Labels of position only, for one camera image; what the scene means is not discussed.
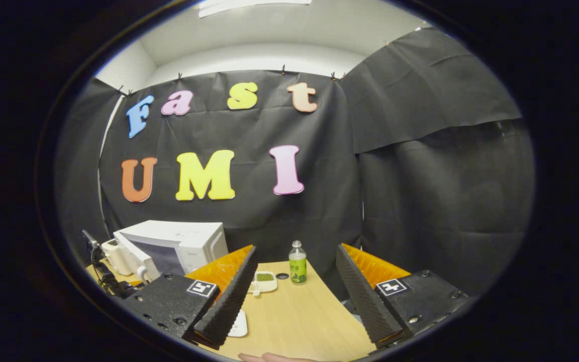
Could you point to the long ceiling light panel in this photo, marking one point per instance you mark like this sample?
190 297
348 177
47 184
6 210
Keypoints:
254 6

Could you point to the white microwave oven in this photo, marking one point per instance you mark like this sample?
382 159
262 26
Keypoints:
189 236

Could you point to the green drink bottle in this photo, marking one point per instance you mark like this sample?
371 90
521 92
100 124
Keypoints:
298 269

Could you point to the white toaster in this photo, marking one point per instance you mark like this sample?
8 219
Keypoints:
111 256

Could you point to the white divided grain dish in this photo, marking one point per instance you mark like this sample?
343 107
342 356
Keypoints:
265 281

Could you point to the white square plate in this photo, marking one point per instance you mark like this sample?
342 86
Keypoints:
240 324

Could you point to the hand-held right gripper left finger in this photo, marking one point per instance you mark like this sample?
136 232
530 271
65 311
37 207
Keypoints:
231 301

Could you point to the black bottle cap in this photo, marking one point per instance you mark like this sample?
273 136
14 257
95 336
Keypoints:
282 276

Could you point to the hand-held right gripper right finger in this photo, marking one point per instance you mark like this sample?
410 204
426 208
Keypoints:
365 301

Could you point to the black backdrop cloth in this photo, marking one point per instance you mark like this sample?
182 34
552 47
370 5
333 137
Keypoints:
420 201

